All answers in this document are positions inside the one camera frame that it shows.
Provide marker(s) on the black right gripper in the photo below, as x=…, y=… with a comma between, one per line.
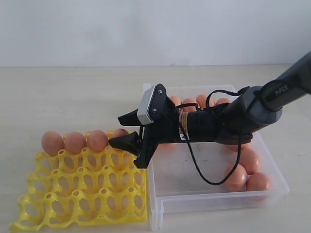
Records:
x=174, y=126

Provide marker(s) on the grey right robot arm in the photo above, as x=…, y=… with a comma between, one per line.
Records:
x=259, y=106

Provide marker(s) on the yellow plastic egg tray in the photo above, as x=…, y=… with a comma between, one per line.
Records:
x=87, y=189

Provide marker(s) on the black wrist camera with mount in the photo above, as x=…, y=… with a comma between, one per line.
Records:
x=153, y=104

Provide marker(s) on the clear plastic storage box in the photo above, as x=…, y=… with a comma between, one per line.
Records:
x=178, y=180

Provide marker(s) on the brown egg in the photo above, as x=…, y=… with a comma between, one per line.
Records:
x=119, y=132
x=52, y=142
x=223, y=100
x=74, y=142
x=259, y=182
x=176, y=100
x=97, y=140
x=201, y=100
x=189, y=105
x=237, y=180
x=250, y=160
x=167, y=145
x=235, y=148

